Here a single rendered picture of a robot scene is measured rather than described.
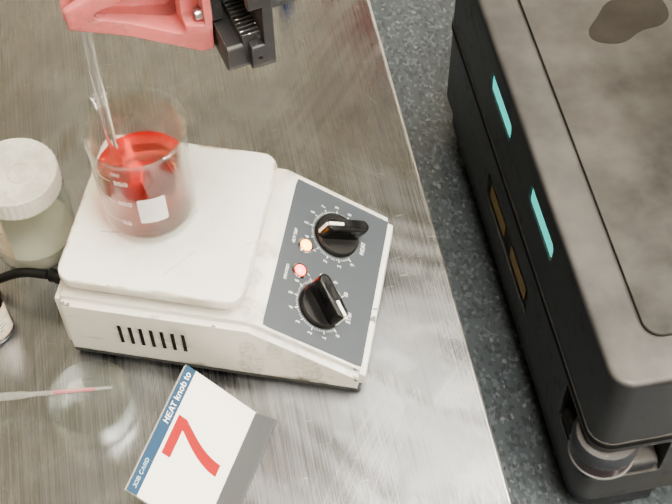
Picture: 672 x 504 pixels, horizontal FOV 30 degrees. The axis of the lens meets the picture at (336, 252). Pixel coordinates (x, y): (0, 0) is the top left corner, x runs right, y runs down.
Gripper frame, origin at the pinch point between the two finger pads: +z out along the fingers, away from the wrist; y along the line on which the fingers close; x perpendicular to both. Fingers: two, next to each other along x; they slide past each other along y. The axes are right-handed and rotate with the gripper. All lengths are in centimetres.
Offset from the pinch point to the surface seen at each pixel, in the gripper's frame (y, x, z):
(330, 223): 5.4, 19.0, -11.8
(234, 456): 15.3, 25.6, -0.9
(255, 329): 10.5, 19.7, -4.6
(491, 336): -24, 101, -46
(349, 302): 9.6, 22.2, -11.3
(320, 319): 10.8, 20.9, -8.8
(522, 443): -8, 101, -43
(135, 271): 5.1, 17.2, 1.1
